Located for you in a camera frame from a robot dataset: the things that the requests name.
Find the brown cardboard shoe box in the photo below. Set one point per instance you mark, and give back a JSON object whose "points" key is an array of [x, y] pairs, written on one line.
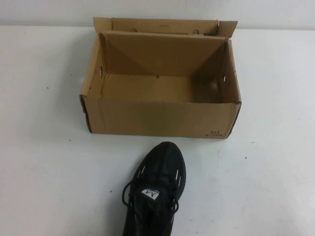
{"points": [[157, 118]]}

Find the black knit sneaker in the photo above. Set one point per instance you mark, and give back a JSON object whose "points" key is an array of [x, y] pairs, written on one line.
{"points": [[157, 172]]}

